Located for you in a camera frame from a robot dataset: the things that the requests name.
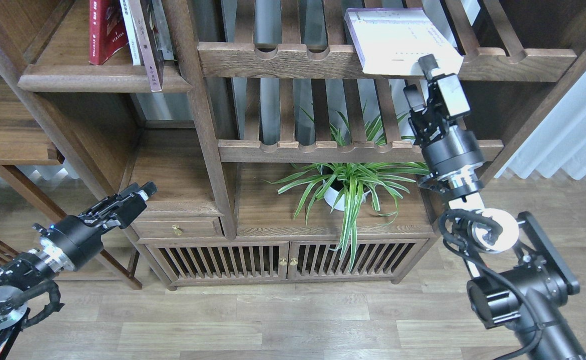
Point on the white purple paperback book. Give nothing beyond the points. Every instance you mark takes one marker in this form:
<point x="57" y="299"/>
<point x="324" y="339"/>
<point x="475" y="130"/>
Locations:
<point x="389" y="41"/>

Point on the white plant pot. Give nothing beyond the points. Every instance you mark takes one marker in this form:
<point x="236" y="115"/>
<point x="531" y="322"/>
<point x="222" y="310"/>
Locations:
<point x="333" y="190"/>

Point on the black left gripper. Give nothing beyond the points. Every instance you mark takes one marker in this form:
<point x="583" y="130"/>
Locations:
<point x="72" y="242"/>

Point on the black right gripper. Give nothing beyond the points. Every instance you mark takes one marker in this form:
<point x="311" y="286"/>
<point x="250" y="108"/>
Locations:
<point x="451" y="153"/>

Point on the red paperback book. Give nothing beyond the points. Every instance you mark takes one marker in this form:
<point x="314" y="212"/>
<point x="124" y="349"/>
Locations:
<point x="107" y="31"/>

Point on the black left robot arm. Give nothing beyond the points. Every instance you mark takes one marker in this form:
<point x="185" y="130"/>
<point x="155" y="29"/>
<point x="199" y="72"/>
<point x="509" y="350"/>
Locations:
<point x="28" y="292"/>

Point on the thin upright pink book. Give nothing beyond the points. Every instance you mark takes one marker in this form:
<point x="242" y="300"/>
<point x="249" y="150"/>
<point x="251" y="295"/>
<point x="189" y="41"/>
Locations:
<point x="151" y="54"/>

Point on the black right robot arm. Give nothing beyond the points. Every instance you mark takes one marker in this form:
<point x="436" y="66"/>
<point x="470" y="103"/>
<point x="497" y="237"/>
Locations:
<point x="517" y="277"/>

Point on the yellow green paperback book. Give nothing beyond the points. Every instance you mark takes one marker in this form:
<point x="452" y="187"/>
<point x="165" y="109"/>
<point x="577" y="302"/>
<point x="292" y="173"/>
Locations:
<point x="132" y="15"/>

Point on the brass drawer knob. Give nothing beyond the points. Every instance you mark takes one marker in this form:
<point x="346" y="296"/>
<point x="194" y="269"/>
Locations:
<point x="177" y="230"/>

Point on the grey upright book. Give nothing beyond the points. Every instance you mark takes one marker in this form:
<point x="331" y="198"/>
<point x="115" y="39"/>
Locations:
<point x="162" y="31"/>

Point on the white pleated curtain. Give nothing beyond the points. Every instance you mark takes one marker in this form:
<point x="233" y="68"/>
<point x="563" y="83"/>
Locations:
<point x="558" y="143"/>

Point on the dark wooden bookshelf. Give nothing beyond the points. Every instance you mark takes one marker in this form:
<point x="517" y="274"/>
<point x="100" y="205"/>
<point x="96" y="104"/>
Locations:
<point x="257" y="106"/>

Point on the green spider plant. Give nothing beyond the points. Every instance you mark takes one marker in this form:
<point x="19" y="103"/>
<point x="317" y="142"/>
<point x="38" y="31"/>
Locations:
<point x="385" y="180"/>

